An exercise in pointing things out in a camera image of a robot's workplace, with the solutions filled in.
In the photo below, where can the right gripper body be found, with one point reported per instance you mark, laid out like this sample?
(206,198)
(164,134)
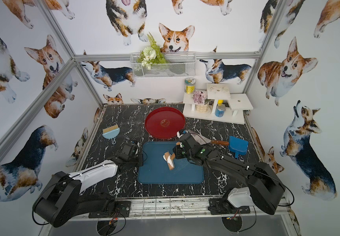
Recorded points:
(180,150)

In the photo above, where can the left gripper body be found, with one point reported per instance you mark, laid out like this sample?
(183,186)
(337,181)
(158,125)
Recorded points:
(134,147)

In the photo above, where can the wooden double roller pin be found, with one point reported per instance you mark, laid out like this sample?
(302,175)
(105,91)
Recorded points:
(171,164)

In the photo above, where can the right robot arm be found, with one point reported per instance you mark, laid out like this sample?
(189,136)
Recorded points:
(263,188)

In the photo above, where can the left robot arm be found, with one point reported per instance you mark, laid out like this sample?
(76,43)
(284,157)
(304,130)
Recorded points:
(62,198)

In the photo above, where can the white dough piece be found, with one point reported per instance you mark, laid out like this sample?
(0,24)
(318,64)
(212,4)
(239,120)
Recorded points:
(167,157)

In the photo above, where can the metal dough scraper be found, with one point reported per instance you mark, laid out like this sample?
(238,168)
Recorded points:
(203,140)

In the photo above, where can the teal plastic tray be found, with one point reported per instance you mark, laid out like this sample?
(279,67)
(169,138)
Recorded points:
(155,169)

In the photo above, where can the light blue hand brush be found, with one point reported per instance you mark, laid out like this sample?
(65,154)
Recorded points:
(111,133)

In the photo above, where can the red round tray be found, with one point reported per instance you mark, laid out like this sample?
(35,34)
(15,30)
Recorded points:
(164,122)

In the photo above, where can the blue can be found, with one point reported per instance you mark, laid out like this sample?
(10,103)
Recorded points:
(220,110)

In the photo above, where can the pink flower decoration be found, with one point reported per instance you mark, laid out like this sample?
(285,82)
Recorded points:
(199,97)

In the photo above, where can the white tiered shelf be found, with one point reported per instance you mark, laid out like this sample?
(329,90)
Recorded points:
(226,107)

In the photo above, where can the yellow sunflower seed can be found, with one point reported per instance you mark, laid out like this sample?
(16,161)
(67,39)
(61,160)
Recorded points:
(189,85)

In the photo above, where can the artificial green white flowers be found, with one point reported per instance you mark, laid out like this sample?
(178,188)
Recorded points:
(151,55)

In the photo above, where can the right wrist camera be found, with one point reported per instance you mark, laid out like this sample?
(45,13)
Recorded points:
(181,132)

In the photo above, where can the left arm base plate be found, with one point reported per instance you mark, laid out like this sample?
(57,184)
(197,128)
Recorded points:
(116,209)

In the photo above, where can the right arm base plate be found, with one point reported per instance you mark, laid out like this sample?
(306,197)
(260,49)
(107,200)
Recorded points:
(220,206)

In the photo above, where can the white wire wall basket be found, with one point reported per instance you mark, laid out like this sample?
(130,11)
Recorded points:
(178,65)

